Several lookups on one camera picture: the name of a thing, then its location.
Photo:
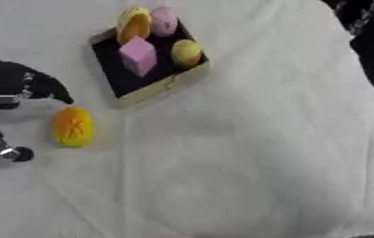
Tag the black object beyond table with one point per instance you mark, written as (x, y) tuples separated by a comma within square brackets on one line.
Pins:
[(373, 46)]

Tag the yellow round toy fruit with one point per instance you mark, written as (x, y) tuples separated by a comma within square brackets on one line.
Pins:
[(186, 52)]

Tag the orange yellow mango toy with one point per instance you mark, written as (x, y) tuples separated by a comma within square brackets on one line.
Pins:
[(72, 126)]

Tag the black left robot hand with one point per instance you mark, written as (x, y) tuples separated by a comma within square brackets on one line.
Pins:
[(8, 80)]

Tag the pink cube block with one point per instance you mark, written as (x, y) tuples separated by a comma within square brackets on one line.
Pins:
[(139, 55)]

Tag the tan box with black inside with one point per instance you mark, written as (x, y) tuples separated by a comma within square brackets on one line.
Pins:
[(141, 79)]

